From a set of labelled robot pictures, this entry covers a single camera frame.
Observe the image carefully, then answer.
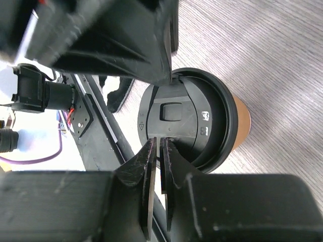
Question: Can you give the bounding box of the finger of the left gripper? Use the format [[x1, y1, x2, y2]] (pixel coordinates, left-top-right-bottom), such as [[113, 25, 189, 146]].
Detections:
[[52, 1, 179, 86]]

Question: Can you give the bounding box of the single brown paper cup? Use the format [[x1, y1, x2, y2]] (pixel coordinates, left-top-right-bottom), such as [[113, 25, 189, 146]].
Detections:
[[232, 96, 251, 151]]

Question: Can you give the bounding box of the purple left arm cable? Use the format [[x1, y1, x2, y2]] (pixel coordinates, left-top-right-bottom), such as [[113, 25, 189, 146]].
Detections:
[[0, 128, 64, 166]]

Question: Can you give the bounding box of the black plastic cup lid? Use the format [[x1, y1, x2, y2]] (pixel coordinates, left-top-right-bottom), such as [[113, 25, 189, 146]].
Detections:
[[137, 68, 238, 173]]

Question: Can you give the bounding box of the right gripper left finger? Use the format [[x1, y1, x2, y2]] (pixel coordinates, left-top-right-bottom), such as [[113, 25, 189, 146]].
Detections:
[[1, 139, 157, 241]]

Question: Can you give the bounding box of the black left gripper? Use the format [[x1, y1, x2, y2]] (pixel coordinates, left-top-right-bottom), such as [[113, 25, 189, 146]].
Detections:
[[1, 1, 106, 68]]

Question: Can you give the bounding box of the zebra print pillow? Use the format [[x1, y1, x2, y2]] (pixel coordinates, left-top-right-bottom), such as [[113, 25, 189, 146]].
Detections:
[[98, 76, 134, 113]]

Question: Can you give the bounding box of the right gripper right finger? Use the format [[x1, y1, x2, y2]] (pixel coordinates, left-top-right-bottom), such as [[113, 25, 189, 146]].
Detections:
[[160, 138, 322, 241]]

